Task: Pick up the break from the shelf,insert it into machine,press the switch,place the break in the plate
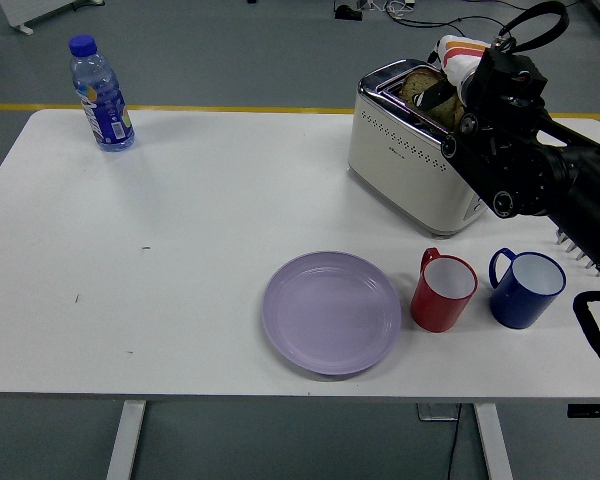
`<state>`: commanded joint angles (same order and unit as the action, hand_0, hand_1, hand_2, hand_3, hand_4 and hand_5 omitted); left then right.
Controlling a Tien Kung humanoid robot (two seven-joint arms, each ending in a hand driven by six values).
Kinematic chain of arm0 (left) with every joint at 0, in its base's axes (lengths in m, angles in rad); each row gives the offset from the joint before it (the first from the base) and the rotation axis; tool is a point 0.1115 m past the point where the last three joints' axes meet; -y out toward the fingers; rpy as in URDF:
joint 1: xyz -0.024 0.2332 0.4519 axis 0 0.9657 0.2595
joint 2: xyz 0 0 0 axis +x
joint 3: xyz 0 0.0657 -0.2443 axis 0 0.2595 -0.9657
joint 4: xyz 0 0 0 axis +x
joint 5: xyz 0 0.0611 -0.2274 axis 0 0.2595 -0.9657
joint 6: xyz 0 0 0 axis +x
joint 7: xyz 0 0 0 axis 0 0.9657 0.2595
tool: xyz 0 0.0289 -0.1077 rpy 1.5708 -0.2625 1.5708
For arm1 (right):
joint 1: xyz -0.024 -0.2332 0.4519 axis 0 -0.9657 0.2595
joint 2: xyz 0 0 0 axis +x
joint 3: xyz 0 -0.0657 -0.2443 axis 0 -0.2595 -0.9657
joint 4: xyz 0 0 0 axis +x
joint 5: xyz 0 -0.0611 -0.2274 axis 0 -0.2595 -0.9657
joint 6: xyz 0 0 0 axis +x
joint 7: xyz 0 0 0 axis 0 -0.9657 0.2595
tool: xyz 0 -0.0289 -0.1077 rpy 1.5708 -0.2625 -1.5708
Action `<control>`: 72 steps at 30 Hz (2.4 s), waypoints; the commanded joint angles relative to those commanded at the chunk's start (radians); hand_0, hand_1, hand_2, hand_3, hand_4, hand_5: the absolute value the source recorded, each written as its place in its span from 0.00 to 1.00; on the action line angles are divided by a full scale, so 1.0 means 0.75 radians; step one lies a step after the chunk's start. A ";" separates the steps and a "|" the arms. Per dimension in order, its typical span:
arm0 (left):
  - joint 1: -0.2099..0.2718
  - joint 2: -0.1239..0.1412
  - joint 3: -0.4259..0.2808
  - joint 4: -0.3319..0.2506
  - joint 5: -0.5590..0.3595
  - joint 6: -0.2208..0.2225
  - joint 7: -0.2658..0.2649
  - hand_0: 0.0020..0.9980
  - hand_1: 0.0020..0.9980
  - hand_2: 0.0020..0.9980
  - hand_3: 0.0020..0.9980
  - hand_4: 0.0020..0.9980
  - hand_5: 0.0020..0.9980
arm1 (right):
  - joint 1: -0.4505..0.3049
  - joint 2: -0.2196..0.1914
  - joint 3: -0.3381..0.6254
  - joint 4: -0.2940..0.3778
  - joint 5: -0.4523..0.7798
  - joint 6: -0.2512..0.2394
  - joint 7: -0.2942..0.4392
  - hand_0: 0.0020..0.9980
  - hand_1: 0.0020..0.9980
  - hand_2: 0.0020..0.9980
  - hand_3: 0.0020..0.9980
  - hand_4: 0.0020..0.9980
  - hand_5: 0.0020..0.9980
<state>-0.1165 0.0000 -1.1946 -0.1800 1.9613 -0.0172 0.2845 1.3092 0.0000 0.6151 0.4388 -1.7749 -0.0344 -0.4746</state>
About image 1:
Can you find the cream and chrome toaster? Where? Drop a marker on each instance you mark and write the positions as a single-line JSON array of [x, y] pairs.
[[405, 160]]

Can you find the white floor stand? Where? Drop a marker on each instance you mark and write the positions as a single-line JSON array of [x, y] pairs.
[[35, 12]]

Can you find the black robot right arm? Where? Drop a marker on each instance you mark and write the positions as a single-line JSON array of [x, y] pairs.
[[530, 165]]

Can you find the white table leg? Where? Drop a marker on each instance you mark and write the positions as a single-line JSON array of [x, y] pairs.
[[492, 440], [126, 440]]

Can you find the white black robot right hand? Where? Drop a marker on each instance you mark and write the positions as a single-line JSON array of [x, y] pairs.
[[460, 57]]

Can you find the black table control panel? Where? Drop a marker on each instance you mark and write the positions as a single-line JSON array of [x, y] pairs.
[[592, 410]]

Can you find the silver metal toast rack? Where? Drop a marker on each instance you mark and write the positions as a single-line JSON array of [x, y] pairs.
[[577, 252]]

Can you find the clear plastic under-table bracket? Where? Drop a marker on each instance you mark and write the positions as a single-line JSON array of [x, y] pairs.
[[437, 412]]

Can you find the clear water bottle blue cap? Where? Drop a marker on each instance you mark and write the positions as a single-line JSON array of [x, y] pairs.
[[106, 112]]

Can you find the blue mug white inside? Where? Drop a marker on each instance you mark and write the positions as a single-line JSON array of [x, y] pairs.
[[515, 305]]

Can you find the slice of bread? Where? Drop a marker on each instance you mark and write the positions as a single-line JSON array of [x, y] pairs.
[[420, 82]]

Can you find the black floor device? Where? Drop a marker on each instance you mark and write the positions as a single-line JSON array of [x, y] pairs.
[[347, 12]]

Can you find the red mug white inside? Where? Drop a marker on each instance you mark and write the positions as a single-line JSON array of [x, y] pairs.
[[434, 310]]

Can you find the lilac round plate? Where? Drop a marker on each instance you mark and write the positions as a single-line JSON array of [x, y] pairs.
[[330, 312]]

